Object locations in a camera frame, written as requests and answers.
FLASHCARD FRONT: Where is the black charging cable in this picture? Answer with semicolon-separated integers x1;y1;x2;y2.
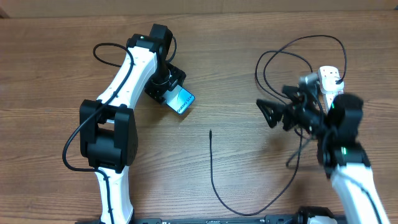
209;34;348;217

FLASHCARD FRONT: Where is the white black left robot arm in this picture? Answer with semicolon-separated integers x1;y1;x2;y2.
77;24;195;223

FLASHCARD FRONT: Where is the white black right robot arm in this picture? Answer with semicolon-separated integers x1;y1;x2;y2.
256;86;389;223

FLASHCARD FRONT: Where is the white charger plug adapter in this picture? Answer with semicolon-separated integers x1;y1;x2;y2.
320;77;345;94

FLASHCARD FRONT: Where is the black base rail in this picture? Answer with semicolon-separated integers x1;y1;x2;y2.
74;205;349;224

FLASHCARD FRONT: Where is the white power strip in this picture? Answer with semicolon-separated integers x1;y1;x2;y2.
317;66;345;112

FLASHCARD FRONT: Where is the blue Galaxy smartphone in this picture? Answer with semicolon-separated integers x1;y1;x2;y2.
163;85;195;114

